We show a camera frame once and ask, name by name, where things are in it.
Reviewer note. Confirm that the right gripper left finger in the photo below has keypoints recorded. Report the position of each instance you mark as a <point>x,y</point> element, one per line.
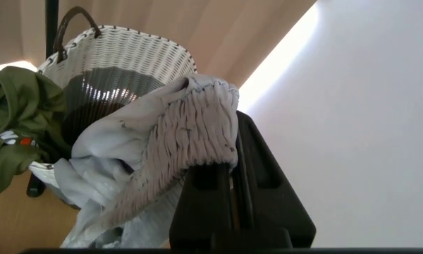
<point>197,211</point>

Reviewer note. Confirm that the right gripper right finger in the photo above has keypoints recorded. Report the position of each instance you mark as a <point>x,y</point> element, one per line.
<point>268,204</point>

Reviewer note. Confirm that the pale grey shorts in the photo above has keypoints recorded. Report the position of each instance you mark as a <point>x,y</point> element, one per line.
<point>127,134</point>

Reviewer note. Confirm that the white laundry basket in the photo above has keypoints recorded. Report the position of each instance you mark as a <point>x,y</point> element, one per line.
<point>127,49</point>

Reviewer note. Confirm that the black clothes rack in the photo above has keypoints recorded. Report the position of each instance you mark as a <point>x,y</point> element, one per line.
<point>51,28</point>

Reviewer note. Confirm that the green garment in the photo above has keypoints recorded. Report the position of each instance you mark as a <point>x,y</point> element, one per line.
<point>17,98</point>

